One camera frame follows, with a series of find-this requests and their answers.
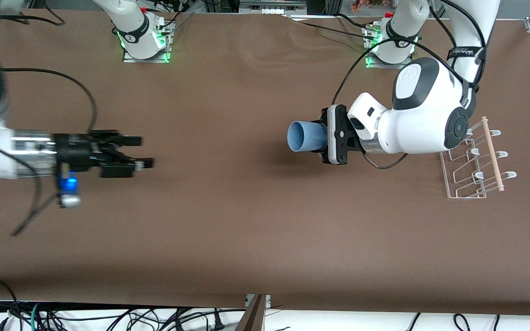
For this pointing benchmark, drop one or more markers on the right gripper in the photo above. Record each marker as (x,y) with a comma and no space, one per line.
(74,152)

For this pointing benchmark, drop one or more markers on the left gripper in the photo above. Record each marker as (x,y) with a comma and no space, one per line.
(324,138)

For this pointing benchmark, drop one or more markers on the blue plastic cup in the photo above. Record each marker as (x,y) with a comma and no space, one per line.
(304,137)

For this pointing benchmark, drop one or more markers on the orange background object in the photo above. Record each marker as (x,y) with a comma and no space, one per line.
(366,4)

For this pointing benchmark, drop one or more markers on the grey power strip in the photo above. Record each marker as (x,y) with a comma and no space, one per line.
(272,5)

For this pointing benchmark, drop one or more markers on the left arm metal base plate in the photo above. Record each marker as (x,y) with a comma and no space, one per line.
(375,63)

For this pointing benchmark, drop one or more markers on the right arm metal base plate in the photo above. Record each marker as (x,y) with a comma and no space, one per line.
(129,59)

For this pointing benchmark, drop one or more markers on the metal frame profile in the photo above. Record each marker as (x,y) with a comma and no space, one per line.
(253,315)

